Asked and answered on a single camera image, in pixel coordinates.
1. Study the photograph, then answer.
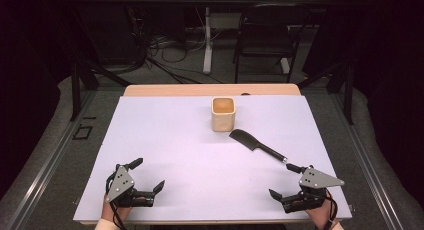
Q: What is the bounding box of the beige square cup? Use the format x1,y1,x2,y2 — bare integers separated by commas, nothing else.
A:
211,96,237,133

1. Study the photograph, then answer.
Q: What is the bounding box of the person's right hand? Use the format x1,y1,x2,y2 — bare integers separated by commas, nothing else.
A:
306,198,338,230

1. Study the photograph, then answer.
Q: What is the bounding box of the black metal stand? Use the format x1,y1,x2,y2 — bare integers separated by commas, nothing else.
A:
296,61,355,126
68,54,133,123

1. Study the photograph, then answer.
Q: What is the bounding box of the bundle of floor cables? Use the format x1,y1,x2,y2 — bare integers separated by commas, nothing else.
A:
143,29,209,85

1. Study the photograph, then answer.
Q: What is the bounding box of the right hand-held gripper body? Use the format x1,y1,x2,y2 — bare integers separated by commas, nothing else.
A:
281,165,346,214

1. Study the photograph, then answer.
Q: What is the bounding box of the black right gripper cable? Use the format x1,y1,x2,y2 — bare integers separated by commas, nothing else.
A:
323,189,339,230

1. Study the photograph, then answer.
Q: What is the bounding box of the white table mat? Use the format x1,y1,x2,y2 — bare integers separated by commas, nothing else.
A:
73,95,353,223

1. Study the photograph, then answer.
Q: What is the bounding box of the wooden table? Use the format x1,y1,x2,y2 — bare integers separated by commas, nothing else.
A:
79,83,348,226

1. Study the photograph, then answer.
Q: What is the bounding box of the black folding chair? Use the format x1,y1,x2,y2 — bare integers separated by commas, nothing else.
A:
232,3,313,84

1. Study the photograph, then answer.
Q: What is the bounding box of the black knife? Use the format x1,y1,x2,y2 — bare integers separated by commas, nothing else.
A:
228,128,288,164

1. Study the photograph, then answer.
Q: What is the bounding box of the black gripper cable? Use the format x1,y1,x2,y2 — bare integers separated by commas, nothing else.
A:
105,175,128,230
323,189,339,230

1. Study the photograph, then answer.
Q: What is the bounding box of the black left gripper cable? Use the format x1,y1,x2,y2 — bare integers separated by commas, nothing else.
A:
105,175,128,230

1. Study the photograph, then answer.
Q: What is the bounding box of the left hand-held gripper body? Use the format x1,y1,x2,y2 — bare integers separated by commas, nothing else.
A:
105,163,156,208

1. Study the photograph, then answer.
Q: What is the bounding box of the person's left hand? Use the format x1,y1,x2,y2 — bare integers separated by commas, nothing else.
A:
101,194,133,223

